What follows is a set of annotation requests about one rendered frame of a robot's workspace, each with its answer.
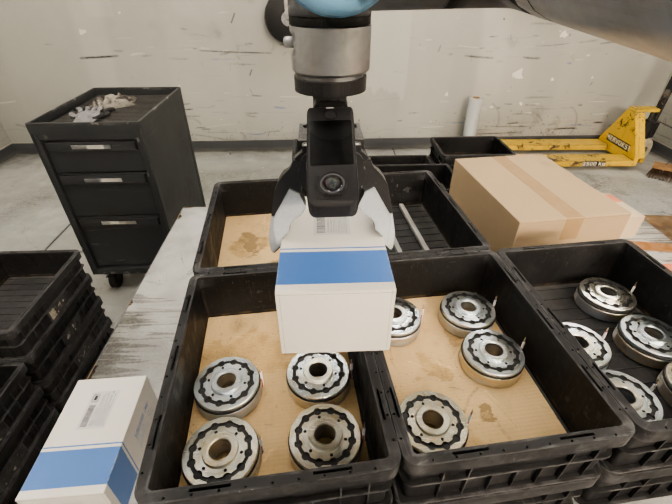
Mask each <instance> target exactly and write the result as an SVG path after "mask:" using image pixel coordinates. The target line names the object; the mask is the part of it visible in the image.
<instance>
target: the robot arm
mask: <svg viewBox="0 0 672 504"><path fill-rule="evenodd" d="M287 4H288V15H289V24H290V25H289V28H290V33H291V34H292V36H285V37H284V38H283V44H284V47H286V48H294V49H293V51H292V53H291V61H292V70H293V71H294V72H295V73H296V74H294V86H295V91H296V92H297V93H299V94H302V95H306V96H312V97H313V108H309V109H308V111H307V123H300V124H299V134H298V153H296V155H295V157H294V158H293V159H292V162H291V164H290V166H289V167H288V168H286V169H284V170H283V172H282V173H281V175H280V176H279V178H278V181H277V184H276V187H275V192H274V199H273V206H272V214H271V222H270V230H269V243H270V248H271V251H272V252H273V253H275V252H276V251H277V250H278V249H279V248H280V246H281V239H283V238H284V236H285V235H286V234H287V233H289V231H290V226H291V223H292V221H293V220H294V219H295V218H297V217H299V216H301V214H302V213H303V212H304V210H305V208H306V199H305V197H304V195H303V193H302V191H301V188H302V187H303V188H304V189H305V190H306V191H307V202H308V209H309V213H310V215H311V216H312V217H314V218H325V217H352V216H354V215H356V213H357V211H358V207H359V209H360V210H361V211H362V213H363V214H364V215H366V216H368V217H370V218H371V219H372V220H373V224H374V228H375V230H376V231H377V232H378V233H380V234H381V237H383V239H384V243H385V246H386V247H387V248H388V249H389V250H390V249H392V248H393V244H394V238H395V229H394V221H393V214H392V206H391V199H390V192H389V188H388V185H387V182H386V179H385V177H384V175H383V173H382V172H381V170H380V169H379V168H378V167H376V166H375V165H374V164H373V163H372V161H371V159H370V157H369V156H368V154H367V153H366V152H365V151H364V137H363V134H362V130H361V127H360V124H359V123H354V114H353V109H352V108H351V107H348V102H347V97H348V96H354V95H358V94H361V93H363V92H365V91H366V80H367V75H366V74H365V73H366V72H367V71H368V70H369V68H370V49H371V27H372V25H371V12H372V11H389V10H431V9H469V8H510V9H515V10H518V11H521V12H524V13H527V14H530V15H533V16H535V17H538V18H541V19H544V20H547V21H550V22H553V23H556V24H559V25H562V26H565V27H568V28H571V29H574V30H577V31H580V32H583V33H586V34H589V35H592V36H595V37H598V38H601V39H604V40H607V41H610V42H613V43H616V44H619V45H622V46H625V47H628V48H631V49H634V50H637V51H640V52H643V53H646V54H649V55H652V56H655V57H658V58H661V59H664V60H667V61H670V62H672V0H287ZM360 187H362V190H361V192H360V194H359V188H360Z"/></svg>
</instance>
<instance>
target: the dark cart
mask: <svg viewBox="0 0 672 504"><path fill-rule="evenodd" d="M118 92H119V93H120V94H121V95H123V96H124V95H130V96H134V97H136V98H137V100H136V101H135V102H132V103H133V104H135V105H133V106H128V107H122V108H118V109H115V110H112V111H109V112H110V113H111V114H110V115H108V116H106V117H103V118H100V119H97V120H95V121H94V122H73V121H74V120H75V118H72V117H70V116H69V113H70V112H74V113H75V114H77V113H78V111H73V110H72V109H73V108H75V107H81V108H82V109H83V111H85V109H84V107H85V106H88V105H89V104H90V103H91V104H92V102H93V100H94V101H95V102H96V99H97V97H101V98H103V99H104V96H106V95H109V94H114V95H117V93H118ZM25 126H26V128H27V130H28V132H29V134H30V136H31V139H32V141H33V143H34V145H35V147H36V149H37V152H38V154H39V156H40V158H41V160H42V163H43V165H44V167H45V169H46V171H47V174H48V176H49V178H50V180H51V182H52V185H53V187H54V189H55V191H56V193H57V196H58V198H59V200H60V202H61V204H62V207H63V209H64V211H65V213H66V215H67V218H68V220H69V222H70V224H71V226H72V229H73V231H74V233H75V235H76V237H77V240H78V242H79V244H80V246H81V248H82V251H83V253H84V255H85V257H86V259H87V262H88V264H89V266H90V268H91V270H92V273H93V274H94V275H95V274H96V275H97V274H109V275H108V276H106V278H108V281H109V284H110V286H111V287H120V286H121V285H122V283H123V274H137V273H146V272H147V271H148V269H149V267H150V265H151V263H152V262H153V260H154V258H155V256H156V255H157V253H158V251H159V249H160V247H161V246H162V244H163V242H164V240H165V239H166V237H167V235H168V233H169V231H170V230H171V228H172V226H173V224H174V223H175V221H176V219H177V217H178V215H179V214H180V212H181V210H182V208H183V207H206V204H205V199H204V195H203V190H202V186H201V181H200V176H199V172H198V167H197V162H196V158H195V153H194V149H193V144H192V139H191V135H190V130H189V125H188V121H187V116H186V112H185V107H184V102H183V98H182V93H181V88H180V87H97V88H92V89H90V90H88V91H86V92H84V93H82V94H80V95H79V96H77V97H75V98H73V99H71V100H69V101H67V102H65V103H63V104H61V105H59V106H57V107H56V108H54V109H52V110H50V111H48V112H46V113H44V114H42V115H40V116H38V117H36V118H35V119H33V120H31V121H29V122H27V123H25Z"/></svg>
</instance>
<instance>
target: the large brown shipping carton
mask: <svg viewBox="0 0 672 504"><path fill-rule="evenodd" d="M449 194H450V196H451V197H452V198H453V199H454V201H455V202H456V203H457V204H458V206H459V207H460V208H461V209H462V211H463V212H464V213H465V214H466V215H467V217H468V218H469V219H470V220H471V222H472V223H473V224H474V225H475V227H476V228H477V229H478V230H479V232H480V233H481V234H482V235H483V237H484V238H485V239H486V240H487V242H488V243H489V244H490V249H489V250H491V251H493V252H495V253H497V252H498V250H499V249H503V248H514V247H526V246H539V245H551V244H563V243H575V242H587V241H600V240H612V239H619V238H620V236H621V234H622V232H623V230H624V228H625V226H626V224H627V222H628V220H629V218H630V216H631V214H632V213H631V212H629V211H628V210H626V209H625V208H623V207H622V206H620V205H619V204H617V203H616V202H614V201H612V200H611V199H609V198H608V197H606V196H605V195H603V194H602V193H600V192H599V191H597V190H596V189H594V188H593V187H591V186H590V185H588V184H587V183H585V182H583V181H582V180H580V179H579V178H577V177H576V176H574V175H573V174H571V173H570V172H568V171H567V170H565V169H564V168H562V167H561V166H559V165H558V164H556V163H555V162H553V161H551V160H550V159H548V158H547V157H545V156H544V155H542V154H529V155H512V156H496V157H479V158H463V159H455V163H454V168H453V174H452V179H451V184H450V190H449Z"/></svg>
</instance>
